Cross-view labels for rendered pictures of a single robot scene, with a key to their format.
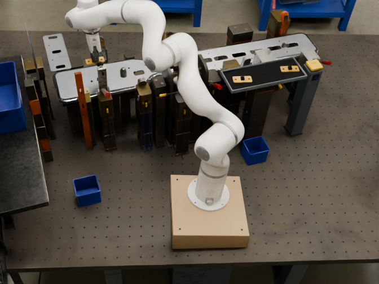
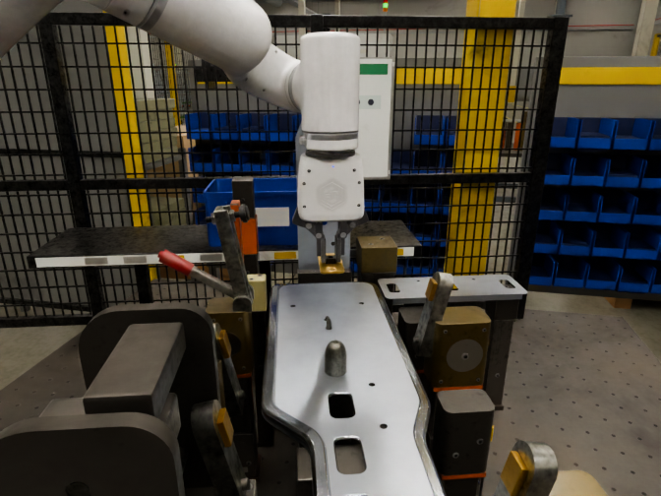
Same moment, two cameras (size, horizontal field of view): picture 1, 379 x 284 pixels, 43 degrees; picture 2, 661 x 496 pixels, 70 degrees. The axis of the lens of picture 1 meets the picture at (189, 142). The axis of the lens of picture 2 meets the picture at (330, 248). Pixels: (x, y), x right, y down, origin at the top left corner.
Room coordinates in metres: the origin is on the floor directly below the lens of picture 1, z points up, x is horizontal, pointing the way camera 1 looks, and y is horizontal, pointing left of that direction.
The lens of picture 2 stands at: (1.93, -0.22, 1.40)
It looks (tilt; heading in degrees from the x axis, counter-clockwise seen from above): 19 degrees down; 108
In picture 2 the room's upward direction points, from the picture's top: straight up
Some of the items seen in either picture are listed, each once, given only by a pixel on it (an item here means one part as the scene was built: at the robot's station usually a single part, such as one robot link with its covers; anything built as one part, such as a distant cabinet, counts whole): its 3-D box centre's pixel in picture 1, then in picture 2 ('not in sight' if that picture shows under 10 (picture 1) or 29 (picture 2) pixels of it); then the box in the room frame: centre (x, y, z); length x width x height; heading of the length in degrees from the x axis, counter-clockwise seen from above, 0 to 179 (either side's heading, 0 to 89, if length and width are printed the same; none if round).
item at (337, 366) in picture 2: (123, 72); (335, 360); (1.76, 0.35, 1.02); 0.03 x 0.03 x 0.07
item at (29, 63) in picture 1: (40, 91); (374, 313); (1.73, 0.77, 0.88); 0.08 x 0.08 x 0.36; 23
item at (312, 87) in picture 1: (302, 101); not in sight; (1.77, -0.55, 0.92); 0.08 x 0.08 x 0.44; 23
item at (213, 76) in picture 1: (208, 106); not in sight; (1.71, -0.08, 0.89); 0.12 x 0.07 x 0.38; 23
